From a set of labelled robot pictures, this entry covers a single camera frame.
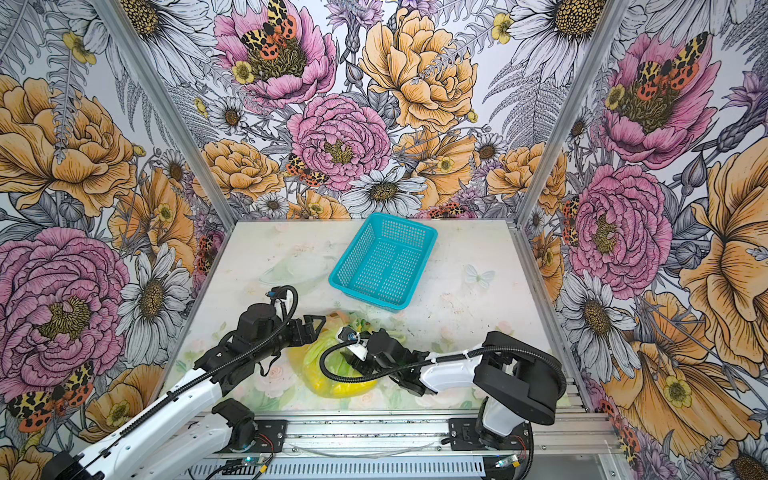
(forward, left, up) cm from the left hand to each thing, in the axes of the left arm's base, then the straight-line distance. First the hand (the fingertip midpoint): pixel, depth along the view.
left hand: (312, 329), depth 81 cm
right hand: (-4, -10, -6) cm, 12 cm away
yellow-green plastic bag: (-7, -2, -2) cm, 8 cm away
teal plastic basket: (+32, -19, -12) cm, 39 cm away
